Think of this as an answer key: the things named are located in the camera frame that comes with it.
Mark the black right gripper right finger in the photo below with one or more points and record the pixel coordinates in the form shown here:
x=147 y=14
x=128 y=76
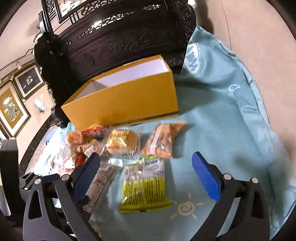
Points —
x=251 y=220

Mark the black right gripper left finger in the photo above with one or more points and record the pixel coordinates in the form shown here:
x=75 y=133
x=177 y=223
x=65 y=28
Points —
x=54 y=206

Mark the white orange cake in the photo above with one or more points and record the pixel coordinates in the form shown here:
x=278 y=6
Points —
x=65 y=157

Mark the clear bun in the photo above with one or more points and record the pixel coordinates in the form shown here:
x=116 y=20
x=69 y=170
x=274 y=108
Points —
x=122 y=142

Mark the orange nut snack pack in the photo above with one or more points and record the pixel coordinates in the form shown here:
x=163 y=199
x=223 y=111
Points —
x=160 y=142

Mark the long red snack bar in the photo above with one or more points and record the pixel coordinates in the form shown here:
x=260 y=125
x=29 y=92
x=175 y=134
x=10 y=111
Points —
x=80 y=160

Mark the long brown snack bar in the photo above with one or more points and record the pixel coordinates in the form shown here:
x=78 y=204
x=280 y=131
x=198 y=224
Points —
x=103 y=178

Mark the gold framed picture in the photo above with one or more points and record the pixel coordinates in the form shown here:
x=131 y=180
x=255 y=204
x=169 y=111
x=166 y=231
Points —
x=14 y=114

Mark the tan wrapped pastry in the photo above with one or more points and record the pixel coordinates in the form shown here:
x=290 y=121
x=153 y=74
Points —
x=93 y=146

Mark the orange puffed snack pack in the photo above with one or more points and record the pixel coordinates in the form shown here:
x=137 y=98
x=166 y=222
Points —
x=80 y=137

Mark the yellow green snack pack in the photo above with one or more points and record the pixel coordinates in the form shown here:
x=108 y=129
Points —
x=144 y=186

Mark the black framed picture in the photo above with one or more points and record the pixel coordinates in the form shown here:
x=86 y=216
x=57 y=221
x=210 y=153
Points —
x=28 y=81

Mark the light blue patterned cloth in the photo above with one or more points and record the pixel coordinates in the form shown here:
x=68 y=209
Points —
x=227 y=123

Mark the yellow cardboard box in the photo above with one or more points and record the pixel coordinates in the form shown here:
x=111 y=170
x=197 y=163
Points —
x=136 y=92

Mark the dark carved wooden cabinet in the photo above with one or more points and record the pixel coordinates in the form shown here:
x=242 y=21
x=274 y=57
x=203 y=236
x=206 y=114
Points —
x=97 y=36

